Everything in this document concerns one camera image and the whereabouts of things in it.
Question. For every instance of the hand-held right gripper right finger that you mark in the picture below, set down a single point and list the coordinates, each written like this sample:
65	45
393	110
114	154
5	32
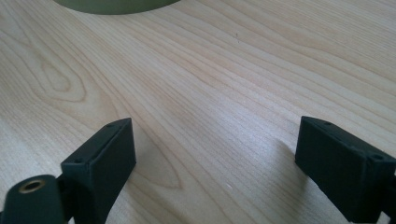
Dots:
342	165

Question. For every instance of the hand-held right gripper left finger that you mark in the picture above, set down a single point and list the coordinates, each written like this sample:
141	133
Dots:
99	168

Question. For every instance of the green plastic bin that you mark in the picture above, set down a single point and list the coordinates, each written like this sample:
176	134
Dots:
115	6

